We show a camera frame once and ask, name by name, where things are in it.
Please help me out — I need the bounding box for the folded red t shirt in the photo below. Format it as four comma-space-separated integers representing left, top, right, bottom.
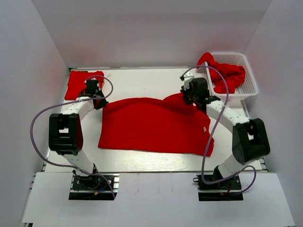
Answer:
64, 71, 104, 101

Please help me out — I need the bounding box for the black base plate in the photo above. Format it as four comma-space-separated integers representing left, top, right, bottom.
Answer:
69, 174, 119, 201
193, 175, 243, 201

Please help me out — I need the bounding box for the white plastic basket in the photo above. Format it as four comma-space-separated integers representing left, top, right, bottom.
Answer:
202, 52, 258, 101

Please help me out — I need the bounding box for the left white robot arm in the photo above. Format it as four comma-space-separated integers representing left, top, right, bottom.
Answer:
48, 79, 108, 189

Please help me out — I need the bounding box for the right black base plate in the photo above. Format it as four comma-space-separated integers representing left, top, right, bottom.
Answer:
193, 175, 243, 201

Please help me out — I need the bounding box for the crumpled red t shirt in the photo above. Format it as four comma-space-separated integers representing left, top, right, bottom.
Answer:
197, 52, 246, 94

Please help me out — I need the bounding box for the red t shirt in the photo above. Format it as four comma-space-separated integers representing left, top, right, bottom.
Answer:
98, 93, 214, 157
64, 71, 104, 101
197, 52, 246, 94

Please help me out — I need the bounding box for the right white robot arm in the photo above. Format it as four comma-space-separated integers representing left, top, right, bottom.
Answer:
180, 72, 270, 189

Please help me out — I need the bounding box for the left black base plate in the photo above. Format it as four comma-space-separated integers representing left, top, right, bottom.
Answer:
69, 174, 119, 201

